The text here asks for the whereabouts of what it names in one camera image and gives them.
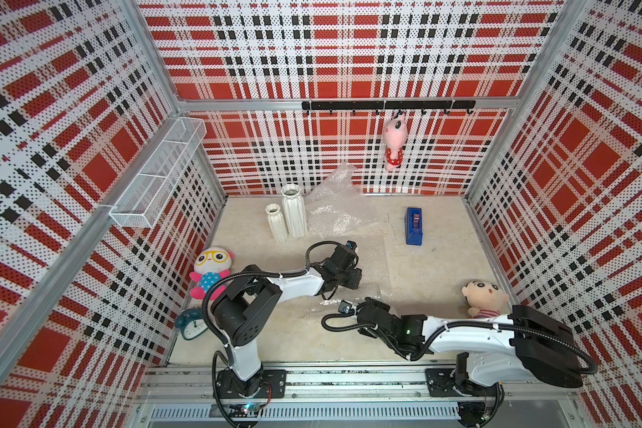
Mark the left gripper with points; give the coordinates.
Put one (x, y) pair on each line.
(356, 275)

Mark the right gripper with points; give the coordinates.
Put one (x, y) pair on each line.
(377, 305)

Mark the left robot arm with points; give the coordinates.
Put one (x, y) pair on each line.
(237, 307)

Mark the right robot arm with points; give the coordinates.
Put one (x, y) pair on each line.
(524, 344)

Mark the crumpled bubble wrap pile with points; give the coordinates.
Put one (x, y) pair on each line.
(339, 207)

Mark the short white ribbed vase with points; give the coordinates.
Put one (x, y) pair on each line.
(277, 223)

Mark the blue box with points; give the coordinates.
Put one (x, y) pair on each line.
(414, 226)

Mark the tall white ribbed vase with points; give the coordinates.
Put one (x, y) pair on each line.
(294, 211)

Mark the doll head plush toy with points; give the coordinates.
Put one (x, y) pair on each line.
(484, 299)

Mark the owl plush toy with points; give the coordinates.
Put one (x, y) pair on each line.
(211, 265)

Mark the pink hanging plush toy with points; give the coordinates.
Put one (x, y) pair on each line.
(395, 135)

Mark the teal alarm clock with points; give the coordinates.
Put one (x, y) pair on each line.
(190, 324)

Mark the black hook rail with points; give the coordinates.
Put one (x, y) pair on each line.
(377, 106)

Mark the metal base rail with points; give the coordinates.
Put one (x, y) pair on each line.
(345, 394)

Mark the clear wall shelf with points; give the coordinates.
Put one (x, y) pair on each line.
(171, 151)

